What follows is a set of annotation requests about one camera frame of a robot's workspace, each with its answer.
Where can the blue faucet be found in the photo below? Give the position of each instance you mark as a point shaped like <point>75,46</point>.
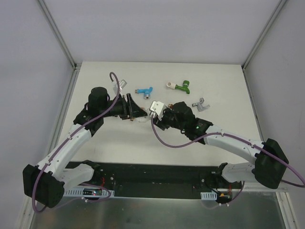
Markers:
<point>146,92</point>

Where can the green faucet with white fitting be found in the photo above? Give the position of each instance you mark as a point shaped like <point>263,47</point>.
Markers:
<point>184,87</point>

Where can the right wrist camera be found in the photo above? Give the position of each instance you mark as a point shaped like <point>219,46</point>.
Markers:
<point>157,109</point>

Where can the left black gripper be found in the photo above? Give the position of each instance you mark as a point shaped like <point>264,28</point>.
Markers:
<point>128,106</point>

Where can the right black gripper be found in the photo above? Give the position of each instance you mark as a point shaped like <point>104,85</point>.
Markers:
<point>165,119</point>

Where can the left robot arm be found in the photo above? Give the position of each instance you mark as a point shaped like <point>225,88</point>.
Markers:
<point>47,181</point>

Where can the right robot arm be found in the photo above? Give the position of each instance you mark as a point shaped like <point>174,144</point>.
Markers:
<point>265,161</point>

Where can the grey faucet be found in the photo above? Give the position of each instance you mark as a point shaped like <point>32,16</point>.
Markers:
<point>200,105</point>

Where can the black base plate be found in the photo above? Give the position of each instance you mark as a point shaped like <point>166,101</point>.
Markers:
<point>160,181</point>

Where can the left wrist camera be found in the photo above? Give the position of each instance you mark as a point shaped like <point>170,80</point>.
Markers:
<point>121,85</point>

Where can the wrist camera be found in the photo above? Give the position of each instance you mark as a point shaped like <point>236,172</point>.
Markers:
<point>121,85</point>
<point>157,109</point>

